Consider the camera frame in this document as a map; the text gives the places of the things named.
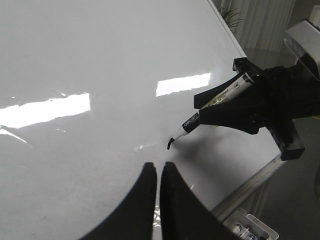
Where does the white whiteboard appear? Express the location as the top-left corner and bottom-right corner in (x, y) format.
(0, 0), (279, 240)

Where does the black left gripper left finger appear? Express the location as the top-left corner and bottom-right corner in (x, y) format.
(82, 162), (157, 240)

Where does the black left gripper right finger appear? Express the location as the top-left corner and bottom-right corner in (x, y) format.
(159, 162), (239, 240)

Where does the grey aluminium whiteboard tray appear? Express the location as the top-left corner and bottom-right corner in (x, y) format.
(210, 154), (286, 222)

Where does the white marker holder tray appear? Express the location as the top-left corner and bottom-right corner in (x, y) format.
(223, 208), (280, 240)

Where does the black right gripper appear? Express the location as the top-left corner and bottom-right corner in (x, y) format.
(193, 57), (320, 161)

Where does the black white whiteboard marker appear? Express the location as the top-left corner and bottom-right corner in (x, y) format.
(167, 73), (253, 150)

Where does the green potted plant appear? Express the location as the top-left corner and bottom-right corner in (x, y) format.
(218, 6), (247, 34)

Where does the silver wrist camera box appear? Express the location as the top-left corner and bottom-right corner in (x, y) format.
(284, 19), (320, 81)

